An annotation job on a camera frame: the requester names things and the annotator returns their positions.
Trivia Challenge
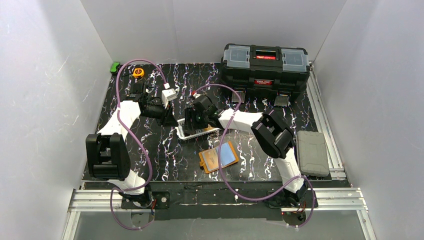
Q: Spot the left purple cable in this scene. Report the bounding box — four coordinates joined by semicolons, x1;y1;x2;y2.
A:
109;58;170;232

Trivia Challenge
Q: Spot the grey plastic case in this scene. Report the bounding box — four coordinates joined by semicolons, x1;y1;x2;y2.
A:
296;130;330;177

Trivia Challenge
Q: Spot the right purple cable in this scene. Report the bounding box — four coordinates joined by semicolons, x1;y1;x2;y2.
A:
192;83;316;229

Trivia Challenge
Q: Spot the aluminium right rail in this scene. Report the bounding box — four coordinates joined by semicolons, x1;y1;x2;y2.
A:
306;62;344;172

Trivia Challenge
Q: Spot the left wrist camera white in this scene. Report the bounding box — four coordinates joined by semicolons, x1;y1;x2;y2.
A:
161;83;177;108

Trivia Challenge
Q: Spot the orange leather card holder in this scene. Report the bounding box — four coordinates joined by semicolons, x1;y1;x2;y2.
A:
198;140;240;175

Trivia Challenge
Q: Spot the orange credit card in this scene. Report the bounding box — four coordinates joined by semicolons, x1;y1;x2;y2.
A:
202;148;219;170

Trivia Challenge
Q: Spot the black red toolbox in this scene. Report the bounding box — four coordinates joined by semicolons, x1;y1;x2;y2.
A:
219;43;311;107

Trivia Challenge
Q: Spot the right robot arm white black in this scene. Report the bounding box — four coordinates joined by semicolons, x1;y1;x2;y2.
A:
183;95;307;206

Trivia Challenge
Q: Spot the aluminium front rail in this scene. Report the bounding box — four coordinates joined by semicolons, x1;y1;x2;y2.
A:
62;187;376;240

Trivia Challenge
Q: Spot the green small object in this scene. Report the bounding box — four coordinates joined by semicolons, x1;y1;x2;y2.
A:
109;61;121;75

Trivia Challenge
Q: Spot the purple cable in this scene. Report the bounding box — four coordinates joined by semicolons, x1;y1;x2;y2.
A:
109;58;170;232
192;83;316;229

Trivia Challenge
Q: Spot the white plastic basket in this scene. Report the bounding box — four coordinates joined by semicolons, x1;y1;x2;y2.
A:
176;118;220;141

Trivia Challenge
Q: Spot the aluminium rail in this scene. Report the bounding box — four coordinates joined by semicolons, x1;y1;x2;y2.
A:
306;62;344;172
62;187;376;240

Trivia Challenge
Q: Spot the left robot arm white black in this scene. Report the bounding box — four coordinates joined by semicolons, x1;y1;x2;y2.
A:
85;83;178;196

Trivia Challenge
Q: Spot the yellow tape measure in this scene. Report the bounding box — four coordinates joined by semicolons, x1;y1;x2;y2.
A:
132;67;145;79

